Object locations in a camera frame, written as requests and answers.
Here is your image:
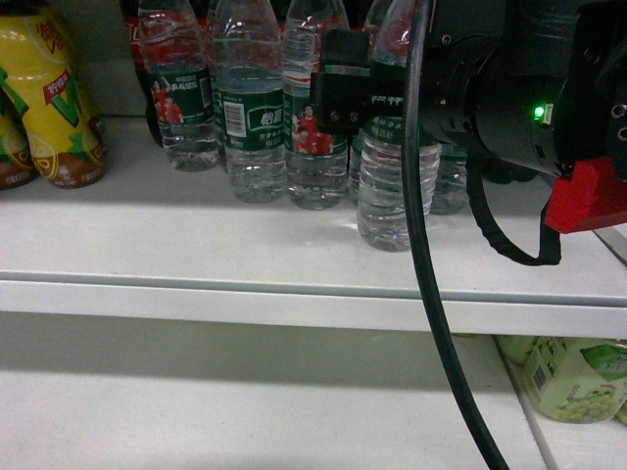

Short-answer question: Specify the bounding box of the clear water bottle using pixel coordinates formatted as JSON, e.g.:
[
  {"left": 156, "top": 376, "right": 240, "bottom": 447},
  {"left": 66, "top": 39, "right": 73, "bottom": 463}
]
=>
[{"left": 358, "top": 1, "right": 414, "bottom": 252}]

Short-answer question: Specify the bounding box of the green grape drink bottle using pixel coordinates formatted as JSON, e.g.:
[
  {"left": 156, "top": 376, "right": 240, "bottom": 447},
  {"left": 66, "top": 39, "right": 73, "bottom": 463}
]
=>
[{"left": 496, "top": 335, "right": 626, "bottom": 424}]

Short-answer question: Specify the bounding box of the water bottle behind front one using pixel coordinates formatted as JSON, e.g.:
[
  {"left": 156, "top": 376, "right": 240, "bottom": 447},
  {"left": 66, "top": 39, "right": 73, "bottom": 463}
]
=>
[{"left": 430, "top": 144, "right": 467, "bottom": 215}]

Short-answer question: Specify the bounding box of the thick black cable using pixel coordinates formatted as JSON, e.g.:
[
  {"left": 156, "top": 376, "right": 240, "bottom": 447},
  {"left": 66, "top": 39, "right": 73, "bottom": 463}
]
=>
[{"left": 403, "top": 0, "right": 512, "bottom": 470}]

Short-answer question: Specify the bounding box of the braided black cable loop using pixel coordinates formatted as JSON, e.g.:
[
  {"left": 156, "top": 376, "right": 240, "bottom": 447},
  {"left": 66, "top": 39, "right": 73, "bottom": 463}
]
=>
[{"left": 464, "top": 142, "right": 562, "bottom": 267}]

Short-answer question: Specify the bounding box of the cola bottle behind water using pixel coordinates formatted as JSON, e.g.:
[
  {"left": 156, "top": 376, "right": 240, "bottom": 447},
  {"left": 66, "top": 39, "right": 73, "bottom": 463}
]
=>
[{"left": 119, "top": 0, "right": 162, "bottom": 146}]

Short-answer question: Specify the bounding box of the white lower shelf board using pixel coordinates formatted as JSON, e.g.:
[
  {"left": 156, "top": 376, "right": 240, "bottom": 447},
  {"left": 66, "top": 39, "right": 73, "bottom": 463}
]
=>
[{"left": 0, "top": 312, "right": 627, "bottom": 470}]

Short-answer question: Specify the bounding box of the yellow lemon tea bottle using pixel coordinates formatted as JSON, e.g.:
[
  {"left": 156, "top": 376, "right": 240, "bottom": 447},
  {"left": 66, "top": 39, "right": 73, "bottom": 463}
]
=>
[{"left": 1, "top": 1, "right": 105, "bottom": 189}]

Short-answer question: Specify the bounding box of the white shelf board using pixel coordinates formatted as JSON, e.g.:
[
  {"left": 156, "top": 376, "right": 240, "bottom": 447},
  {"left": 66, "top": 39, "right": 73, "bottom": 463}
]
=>
[
  {"left": 0, "top": 312, "right": 627, "bottom": 470},
  {"left": 1, "top": 117, "right": 626, "bottom": 338}
]

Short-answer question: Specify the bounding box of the white upper shelf board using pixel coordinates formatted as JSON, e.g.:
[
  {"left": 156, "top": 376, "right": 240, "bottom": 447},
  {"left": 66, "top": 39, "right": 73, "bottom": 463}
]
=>
[{"left": 1, "top": 117, "right": 626, "bottom": 338}]

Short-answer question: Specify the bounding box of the left edge lemon tea bottle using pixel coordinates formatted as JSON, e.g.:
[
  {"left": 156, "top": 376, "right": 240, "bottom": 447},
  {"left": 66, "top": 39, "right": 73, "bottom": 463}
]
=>
[{"left": 1, "top": 70, "right": 39, "bottom": 190}]

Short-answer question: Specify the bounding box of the far left water bottle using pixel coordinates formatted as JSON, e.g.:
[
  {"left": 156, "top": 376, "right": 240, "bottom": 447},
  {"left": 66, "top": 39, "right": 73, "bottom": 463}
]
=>
[{"left": 138, "top": 1, "right": 218, "bottom": 172}]

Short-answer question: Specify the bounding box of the water bottle with athletes label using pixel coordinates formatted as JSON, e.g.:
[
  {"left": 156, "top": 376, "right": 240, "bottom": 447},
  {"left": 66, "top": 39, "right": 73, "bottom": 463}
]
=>
[{"left": 282, "top": 0, "right": 349, "bottom": 211}]

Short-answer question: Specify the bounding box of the water bottle with barcode label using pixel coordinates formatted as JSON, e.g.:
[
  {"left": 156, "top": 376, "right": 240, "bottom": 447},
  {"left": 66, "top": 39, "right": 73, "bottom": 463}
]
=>
[{"left": 212, "top": 1, "right": 287, "bottom": 204}]

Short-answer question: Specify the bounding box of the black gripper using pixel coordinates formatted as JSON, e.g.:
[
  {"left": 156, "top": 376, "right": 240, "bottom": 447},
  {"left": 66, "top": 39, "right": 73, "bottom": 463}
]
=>
[{"left": 311, "top": 1, "right": 505, "bottom": 144}]

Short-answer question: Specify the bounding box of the red printed mount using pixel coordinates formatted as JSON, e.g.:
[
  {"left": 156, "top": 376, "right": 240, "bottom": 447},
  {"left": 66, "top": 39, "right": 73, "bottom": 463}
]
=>
[{"left": 545, "top": 158, "right": 626, "bottom": 234}]

